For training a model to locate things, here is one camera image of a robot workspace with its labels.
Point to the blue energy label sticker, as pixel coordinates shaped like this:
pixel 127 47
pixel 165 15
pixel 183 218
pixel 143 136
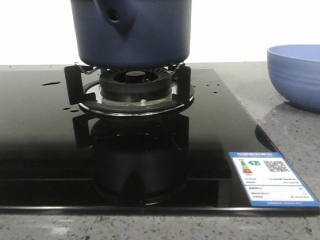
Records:
pixel 269 181

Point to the light blue bowl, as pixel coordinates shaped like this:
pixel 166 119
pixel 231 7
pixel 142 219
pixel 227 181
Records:
pixel 294 71

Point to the black glass gas stove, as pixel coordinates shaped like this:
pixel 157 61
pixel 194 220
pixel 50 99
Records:
pixel 56 159

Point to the black pot support grate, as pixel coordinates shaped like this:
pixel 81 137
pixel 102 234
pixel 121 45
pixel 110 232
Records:
pixel 88 97

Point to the black gas burner head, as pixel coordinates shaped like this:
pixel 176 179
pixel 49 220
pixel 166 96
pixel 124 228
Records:
pixel 125 85

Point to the dark blue cooking pot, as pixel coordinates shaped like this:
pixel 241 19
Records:
pixel 132 34

